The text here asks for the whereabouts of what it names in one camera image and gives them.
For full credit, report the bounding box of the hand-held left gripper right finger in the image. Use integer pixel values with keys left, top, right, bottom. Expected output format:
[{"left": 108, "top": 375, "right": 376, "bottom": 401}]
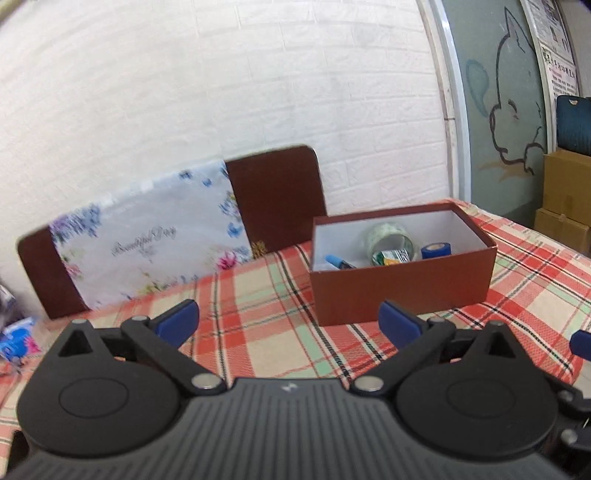
[{"left": 351, "top": 300, "right": 533, "bottom": 394}]

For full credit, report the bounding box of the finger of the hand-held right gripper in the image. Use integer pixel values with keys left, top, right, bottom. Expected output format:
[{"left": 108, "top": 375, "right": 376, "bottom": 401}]
[
  {"left": 545, "top": 373, "right": 591, "bottom": 461},
  {"left": 569, "top": 330, "right": 591, "bottom": 363}
]

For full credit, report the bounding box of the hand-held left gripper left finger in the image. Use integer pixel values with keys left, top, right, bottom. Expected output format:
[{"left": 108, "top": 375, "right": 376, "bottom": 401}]
[{"left": 58, "top": 299, "right": 228, "bottom": 396}]

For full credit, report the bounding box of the brown box white inside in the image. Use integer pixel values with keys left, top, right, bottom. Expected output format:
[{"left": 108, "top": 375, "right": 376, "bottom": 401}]
[{"left": 308, "top": 202, "right": 498, "bottom": 327}]

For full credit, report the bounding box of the green silver snack packet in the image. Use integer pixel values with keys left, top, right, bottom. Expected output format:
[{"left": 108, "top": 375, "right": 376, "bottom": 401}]
[{"left": 372, "top": 248, "right": 411, "bottom": 267}]

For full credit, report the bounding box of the blue tape roll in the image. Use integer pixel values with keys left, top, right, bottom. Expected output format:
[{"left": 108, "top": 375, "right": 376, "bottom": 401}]
[{"left": 420, "top": 242, "right": 452, "bottom": 260}]

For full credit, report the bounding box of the blue marker pen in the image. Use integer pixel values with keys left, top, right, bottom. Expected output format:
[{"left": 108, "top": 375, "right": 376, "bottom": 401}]
[{"left": 324, "top": 254, "right": 358, "bottom": 271}]

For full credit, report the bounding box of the clear tape roll green print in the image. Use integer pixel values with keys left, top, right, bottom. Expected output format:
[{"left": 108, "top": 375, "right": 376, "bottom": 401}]
[{"left": 360, "top": 222, "right": 415, "bottom": 267}]

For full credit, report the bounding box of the red plaid tablecloth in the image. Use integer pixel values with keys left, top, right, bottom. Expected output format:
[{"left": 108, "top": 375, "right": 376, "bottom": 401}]
[{"left": 0, "top": 198, "right": 591, "bottom": 444}]

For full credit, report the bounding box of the white floral plastic bag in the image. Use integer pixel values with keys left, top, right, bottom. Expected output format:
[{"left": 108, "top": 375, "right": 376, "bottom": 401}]
[{"left": 47, "top": 159, "right": 254, "bottom": 311}]

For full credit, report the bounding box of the cardboard box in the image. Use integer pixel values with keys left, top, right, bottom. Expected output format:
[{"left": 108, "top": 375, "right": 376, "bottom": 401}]
[
  {"left": 542, "top": 148, "right": 591, "bottom": 217},
  {"left": 533, "top": 208, "right": 591, "bottom": 257}
]

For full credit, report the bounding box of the brown floral box lid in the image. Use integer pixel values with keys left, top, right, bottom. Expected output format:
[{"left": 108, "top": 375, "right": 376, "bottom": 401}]
[{"left": 16, "top": 144, "right": 328, "bottom": 320}]

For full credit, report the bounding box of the blue pink tissue pack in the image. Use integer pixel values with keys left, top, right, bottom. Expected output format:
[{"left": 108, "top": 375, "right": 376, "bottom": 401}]
[{"left": 0, "top": 316, "right": 43, "bottom": 365}]

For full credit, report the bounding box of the glass door with cat drawing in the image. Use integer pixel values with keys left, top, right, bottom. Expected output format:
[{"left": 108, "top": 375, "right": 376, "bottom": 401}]
[{"left": 418, "top": 0, "right": 557, "bottom": 227}]

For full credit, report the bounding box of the dark blue bag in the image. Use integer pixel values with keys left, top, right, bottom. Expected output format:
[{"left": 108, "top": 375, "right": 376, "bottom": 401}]
[{"left": 555, "top": 95, "right": 591, "bottom": 155}]

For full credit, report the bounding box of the white wall poster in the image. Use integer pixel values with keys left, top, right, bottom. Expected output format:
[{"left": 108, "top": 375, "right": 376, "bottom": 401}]
[{"left": 522, "top": 0, "right": 580, "bottom": 97}]

